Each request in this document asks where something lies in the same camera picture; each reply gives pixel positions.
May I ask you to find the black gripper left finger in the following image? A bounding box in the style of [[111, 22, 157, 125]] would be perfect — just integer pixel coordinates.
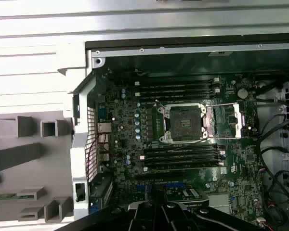
[[59, 184, 159, 231]]

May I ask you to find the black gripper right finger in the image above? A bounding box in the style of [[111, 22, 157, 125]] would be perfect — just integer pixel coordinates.
[[158, 184, 264, 231]]

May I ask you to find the metal socket cover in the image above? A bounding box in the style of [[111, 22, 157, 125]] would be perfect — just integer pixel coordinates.
[[202, 102, 246, 140]]

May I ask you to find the CPU socket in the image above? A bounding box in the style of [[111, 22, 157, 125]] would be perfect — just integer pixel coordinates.
[[158, 103, 208, 145]]

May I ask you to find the black graphics card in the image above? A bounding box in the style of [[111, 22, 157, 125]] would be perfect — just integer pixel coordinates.
[[164, 186, 210, 210]]

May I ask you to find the blue expansion slot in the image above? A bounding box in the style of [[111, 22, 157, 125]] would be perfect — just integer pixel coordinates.
[[136, 183, 185, 193]]

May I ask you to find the black expansion slot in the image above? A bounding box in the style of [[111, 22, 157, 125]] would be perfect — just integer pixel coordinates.
[[136, 171, 185, 180]]

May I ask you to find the white clip RAM slot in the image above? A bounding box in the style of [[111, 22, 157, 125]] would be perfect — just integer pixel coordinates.
[[134, 77, 220, 87], [134, 88, 221, 98], [140, 150, 225, 161]]

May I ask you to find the green motherboard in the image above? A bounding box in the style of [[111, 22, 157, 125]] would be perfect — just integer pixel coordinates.
[[96, 69, 264, 217]]

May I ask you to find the black open PC case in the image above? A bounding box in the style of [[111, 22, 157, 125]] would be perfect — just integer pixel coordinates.
[[67, 33, 289, 231]]

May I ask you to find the grey parts rack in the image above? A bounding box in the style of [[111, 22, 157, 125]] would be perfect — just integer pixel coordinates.
[[0, 115, 74, 223]]

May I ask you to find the silver coin cell battery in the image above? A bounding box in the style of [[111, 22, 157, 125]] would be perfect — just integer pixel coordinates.
[[236, 88, 249, 100]]

